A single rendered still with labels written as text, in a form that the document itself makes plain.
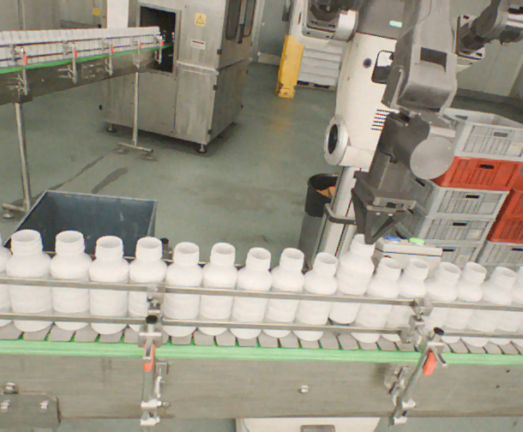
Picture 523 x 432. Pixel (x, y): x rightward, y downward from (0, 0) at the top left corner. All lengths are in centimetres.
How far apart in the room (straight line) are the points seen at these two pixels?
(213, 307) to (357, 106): 75
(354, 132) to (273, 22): 1149
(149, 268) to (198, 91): 369
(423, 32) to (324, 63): 953
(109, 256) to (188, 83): 373
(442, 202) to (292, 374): 236
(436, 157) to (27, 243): 57
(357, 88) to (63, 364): 96
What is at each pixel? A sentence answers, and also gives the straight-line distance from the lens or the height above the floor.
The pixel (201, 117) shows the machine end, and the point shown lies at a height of 39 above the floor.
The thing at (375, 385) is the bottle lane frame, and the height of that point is 92.
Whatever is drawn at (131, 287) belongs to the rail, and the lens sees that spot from 65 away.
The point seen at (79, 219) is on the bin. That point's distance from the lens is 132.
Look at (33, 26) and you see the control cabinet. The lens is 730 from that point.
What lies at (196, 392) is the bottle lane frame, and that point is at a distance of 79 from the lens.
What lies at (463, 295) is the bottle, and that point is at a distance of 84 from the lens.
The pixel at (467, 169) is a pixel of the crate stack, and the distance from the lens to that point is 300.
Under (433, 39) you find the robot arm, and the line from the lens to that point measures 62.
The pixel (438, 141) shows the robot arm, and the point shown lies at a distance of 55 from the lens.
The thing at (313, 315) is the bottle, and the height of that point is 106.
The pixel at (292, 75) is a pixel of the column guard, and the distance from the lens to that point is 825.
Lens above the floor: 152
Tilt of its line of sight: 27 degrees down
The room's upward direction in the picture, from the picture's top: 11 degrees clockwise
